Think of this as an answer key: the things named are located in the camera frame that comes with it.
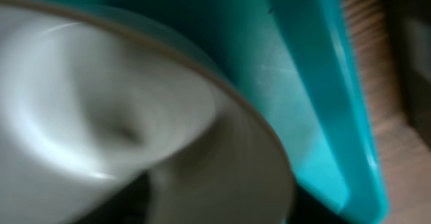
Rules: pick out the black waste tray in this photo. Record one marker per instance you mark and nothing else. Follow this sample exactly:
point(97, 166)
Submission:
point(408, 27)

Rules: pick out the teal serving tray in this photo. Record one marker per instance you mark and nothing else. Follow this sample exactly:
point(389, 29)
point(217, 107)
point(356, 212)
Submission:
point(293, 61)

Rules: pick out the grey ceramic bowl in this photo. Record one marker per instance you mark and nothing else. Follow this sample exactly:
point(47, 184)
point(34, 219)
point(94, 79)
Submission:
point(111, 117)

